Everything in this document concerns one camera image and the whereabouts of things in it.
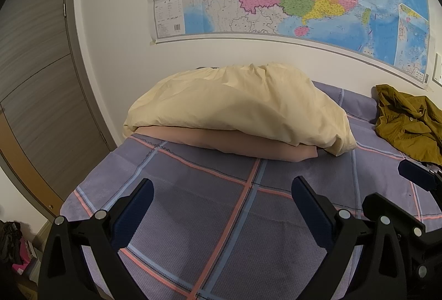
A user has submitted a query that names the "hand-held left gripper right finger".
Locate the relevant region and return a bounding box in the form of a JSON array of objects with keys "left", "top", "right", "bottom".
[{"left": 291, "top": 176, "right": 407, "bottom": 300}]

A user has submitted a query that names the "wooden door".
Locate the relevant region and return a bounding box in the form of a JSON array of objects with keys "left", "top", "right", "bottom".
[{"left": 0, "top": 0, "right": 116, "bottom": 218}]

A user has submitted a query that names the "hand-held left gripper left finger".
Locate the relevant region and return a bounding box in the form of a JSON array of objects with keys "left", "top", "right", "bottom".
[{"left": 38, "top": 177, "right": 155, "bottom": 300}]

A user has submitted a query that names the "white wall socket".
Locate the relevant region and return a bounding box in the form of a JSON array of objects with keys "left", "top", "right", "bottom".
[{"left": 433, "top": 52, "right": 442, "bottom": 85}]

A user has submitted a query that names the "pink garment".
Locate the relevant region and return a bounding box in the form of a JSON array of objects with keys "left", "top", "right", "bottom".
[{"left": 136, "top": 127, "right": 318, "bottom": 163}]

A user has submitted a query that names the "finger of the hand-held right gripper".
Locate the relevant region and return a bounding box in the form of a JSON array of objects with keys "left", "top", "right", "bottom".
[
  {"left": 398, "top": 159, "right": 442, "bottom": 193},
  {"left": 362, "top": 193, "right": 427, "bottom": 242}
]

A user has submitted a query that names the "olive brown jacket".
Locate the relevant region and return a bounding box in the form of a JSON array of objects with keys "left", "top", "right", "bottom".
[{"left": 375, "top": 84, "right": 442, "bottom": 164}]

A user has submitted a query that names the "dark cloth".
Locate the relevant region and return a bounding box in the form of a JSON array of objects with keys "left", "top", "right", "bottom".
[{"left": 0, "top": 220, "right": 25, "bottom": 266}]

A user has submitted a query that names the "cream jacket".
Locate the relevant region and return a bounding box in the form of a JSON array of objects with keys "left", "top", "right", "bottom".
[{"left": 122, "top": 62, "right": 357, "bottom": 156}]

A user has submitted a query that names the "pink cloth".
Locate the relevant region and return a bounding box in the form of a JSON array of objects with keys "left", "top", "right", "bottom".
[{"left": 12, "top": 238, "right": 35, "bottom": 275}]

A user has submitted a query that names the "purple checked bed sheet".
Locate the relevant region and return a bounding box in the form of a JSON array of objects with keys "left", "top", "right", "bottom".
[{"left": 60, "top": 79, "right": 442, "bottom": 300}]

